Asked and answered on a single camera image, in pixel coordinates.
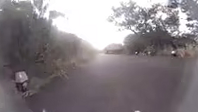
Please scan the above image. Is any vehicle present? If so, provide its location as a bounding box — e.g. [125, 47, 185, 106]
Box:
[170, 49, 179, 58]

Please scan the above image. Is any building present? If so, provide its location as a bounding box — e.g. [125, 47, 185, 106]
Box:
[103, 42, 125, 56]

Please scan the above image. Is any row of trees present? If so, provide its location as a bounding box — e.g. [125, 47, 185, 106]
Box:
[106, 0, 198, 59]

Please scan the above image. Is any overgrown bushes bank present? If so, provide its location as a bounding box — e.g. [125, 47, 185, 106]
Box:
[0, 0, 102, 95]

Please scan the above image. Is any grey asphalt road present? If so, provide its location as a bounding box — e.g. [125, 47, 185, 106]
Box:
[6, 45, 198, 112]

